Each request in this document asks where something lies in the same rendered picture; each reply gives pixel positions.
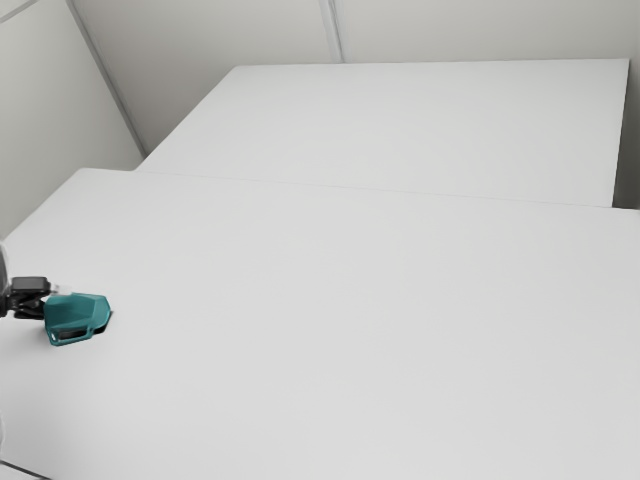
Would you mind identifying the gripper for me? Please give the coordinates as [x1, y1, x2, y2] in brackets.
[0, 275, 75, 321]

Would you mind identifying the teal faceted mug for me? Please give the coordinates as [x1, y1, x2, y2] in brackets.
[43, 293, 112, 348]

